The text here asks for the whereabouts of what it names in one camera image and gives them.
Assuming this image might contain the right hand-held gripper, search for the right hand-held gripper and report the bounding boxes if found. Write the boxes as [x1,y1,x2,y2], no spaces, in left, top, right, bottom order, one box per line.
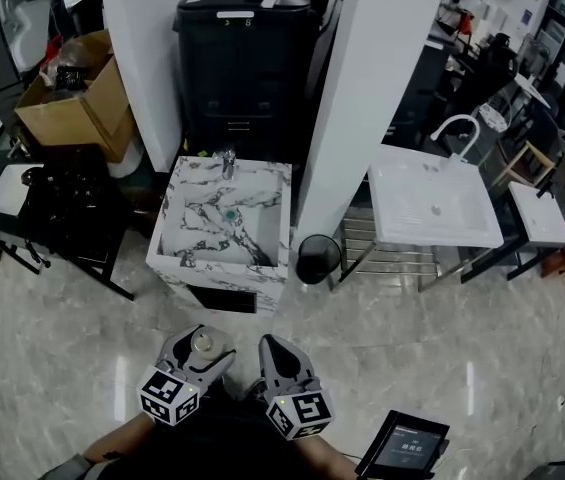
[260,334,336,442]

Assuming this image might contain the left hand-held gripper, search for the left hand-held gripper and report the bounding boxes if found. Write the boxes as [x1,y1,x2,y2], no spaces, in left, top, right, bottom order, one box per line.
[137,324,237,427]

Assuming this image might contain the small metal-lidded jar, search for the small metal-lidded jar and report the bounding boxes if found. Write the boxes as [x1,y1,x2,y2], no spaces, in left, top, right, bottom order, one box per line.
[190,328,234,362]

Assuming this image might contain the person's left forearm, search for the person's left forearm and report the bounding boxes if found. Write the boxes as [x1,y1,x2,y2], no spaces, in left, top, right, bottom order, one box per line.
[81,411,156,464]

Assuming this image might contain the person's right forearm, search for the person's right forearm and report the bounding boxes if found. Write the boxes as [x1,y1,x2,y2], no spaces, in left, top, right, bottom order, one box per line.
[294,435,363,480]

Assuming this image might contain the large white ceramic sink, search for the large white ceramic sink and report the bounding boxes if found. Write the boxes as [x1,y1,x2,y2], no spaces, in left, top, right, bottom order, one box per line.
[367,143,505,249]

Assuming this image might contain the person's own body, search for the person's own body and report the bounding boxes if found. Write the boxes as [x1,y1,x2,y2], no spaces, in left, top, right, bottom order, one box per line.
[36,382,358,480]

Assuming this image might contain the black mesh wastebasket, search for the black mesh wastebasket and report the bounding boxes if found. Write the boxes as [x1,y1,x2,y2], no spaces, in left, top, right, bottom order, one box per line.
[295,234,342,285]

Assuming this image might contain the black tablet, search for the black tablet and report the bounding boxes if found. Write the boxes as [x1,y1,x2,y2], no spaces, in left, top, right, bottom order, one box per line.
[354,409,451,480]

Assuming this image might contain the metal rack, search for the metal rack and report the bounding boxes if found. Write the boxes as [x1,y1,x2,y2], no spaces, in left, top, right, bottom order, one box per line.
[331,207,463,292]

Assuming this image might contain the chrome faucet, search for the chrome faucet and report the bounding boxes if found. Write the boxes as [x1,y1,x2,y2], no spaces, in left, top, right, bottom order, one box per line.
[220,149,239,182]

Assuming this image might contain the black plastic bag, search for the black plastic bag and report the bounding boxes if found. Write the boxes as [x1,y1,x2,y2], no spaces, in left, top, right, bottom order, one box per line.
[19,145,128,265]

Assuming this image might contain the white bucket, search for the white bucket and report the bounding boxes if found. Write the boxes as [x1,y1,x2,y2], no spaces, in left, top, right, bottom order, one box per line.
[106,137,146,179]

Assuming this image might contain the brown cardboard box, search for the brown cardboard box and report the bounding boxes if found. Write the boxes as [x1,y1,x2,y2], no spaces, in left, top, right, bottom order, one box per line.
[14,30,138,164]

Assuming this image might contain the white gooseneck faucet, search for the white gooseneck faucet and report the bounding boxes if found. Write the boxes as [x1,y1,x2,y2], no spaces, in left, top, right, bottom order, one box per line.
[430,114,481,165]

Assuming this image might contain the wooden stool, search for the wooden stool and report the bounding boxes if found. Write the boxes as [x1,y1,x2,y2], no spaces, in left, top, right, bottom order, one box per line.
[491,140,558,190]

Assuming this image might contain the black office chair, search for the black office chair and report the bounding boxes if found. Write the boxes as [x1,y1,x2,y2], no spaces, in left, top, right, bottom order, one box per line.
[481,31,519,75]

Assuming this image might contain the black metal frame table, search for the black metal frame table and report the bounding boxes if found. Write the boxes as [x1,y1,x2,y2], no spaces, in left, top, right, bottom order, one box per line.
[0,137,136,302]

